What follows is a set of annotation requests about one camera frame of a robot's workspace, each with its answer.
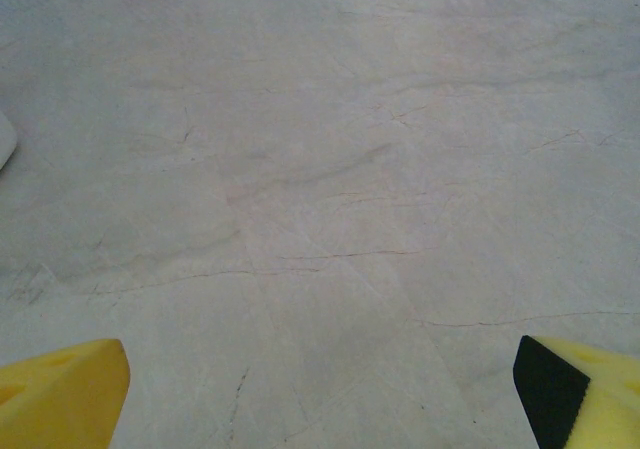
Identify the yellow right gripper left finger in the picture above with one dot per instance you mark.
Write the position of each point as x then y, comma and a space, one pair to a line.
55, 399

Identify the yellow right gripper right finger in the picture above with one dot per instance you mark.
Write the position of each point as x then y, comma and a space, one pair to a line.
600, 404

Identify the clear plastic storage bin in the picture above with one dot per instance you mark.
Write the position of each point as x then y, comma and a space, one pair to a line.
5, 141

